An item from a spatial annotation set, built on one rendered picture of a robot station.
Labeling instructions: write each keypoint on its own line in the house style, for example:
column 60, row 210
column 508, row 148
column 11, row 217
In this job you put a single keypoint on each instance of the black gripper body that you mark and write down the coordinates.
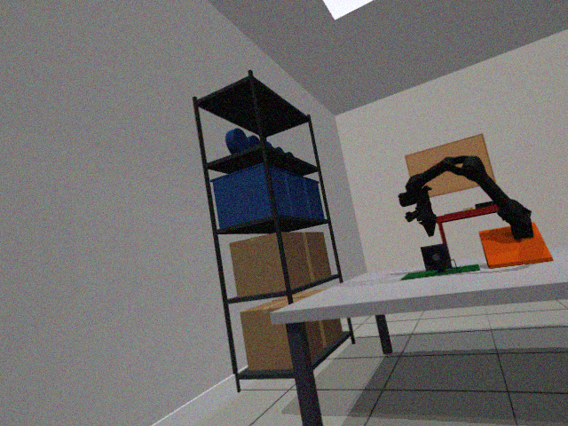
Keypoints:
column 425, row 211

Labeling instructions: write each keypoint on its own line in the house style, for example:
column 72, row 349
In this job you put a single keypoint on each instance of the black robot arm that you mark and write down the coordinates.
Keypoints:
column 474, row 170

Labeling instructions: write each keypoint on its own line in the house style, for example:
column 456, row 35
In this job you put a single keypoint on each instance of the green circuit board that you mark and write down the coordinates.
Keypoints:
column 432, row 273

